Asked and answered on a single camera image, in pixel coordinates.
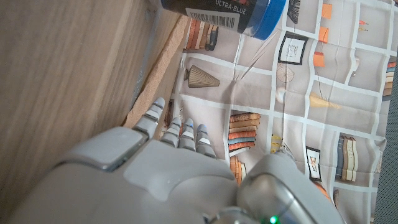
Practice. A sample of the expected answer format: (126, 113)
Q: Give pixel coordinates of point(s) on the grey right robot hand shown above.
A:
(161, 186)

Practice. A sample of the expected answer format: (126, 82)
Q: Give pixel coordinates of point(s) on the printed bookshelf backdrop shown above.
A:
(248, 87)

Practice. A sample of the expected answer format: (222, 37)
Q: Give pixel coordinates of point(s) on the dark can with blue lid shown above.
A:
(217, 12)

